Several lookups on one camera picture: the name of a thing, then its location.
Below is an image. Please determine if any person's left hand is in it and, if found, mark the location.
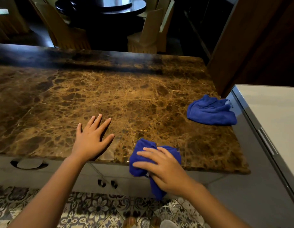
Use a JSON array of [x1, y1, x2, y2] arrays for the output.
[[70, 114, 115, 163]]

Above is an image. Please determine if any person's right hand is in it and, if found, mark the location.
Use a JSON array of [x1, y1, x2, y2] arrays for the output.
[[132, 147, 200, 200]]

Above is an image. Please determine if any blue microfiber cloth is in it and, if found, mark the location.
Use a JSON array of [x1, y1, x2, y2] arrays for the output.
[[187, 94, 238, 127], [129, 138, 182, 201]]

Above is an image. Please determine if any person's right forearm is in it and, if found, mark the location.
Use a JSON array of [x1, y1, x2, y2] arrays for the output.
[[184, 183, 252, 228]]

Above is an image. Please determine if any person's left forearm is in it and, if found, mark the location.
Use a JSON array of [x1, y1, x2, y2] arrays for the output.
[[8, 155, 91, 228]]

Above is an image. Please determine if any grey base cabinet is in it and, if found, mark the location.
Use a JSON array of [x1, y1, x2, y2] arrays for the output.
[[0, 155, 224, 200]]

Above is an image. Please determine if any person's left foot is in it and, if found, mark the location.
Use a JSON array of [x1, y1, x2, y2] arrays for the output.
[[122, 216, 138, 228]]

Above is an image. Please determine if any beige wooden dining chair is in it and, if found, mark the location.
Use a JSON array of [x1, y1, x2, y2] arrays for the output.
[[127, 0, 175, 54], [28, 0, 91, 51], [0, 0, 30, 43]]

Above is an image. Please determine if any white refrigerator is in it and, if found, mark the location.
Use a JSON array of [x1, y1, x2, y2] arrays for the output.
[[206, 84, 294, 228]]

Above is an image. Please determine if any dark round dining table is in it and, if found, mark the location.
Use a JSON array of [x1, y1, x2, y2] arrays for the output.
[[54, 0, 147, 16]]

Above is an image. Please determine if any dark brown wooden door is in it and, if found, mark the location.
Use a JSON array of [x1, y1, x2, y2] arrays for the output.
[[207, 0, 294, 98]]

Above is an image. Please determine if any silver refrigerator handle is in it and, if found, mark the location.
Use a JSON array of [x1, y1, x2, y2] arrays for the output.
[[257, 127, 279, 156]]

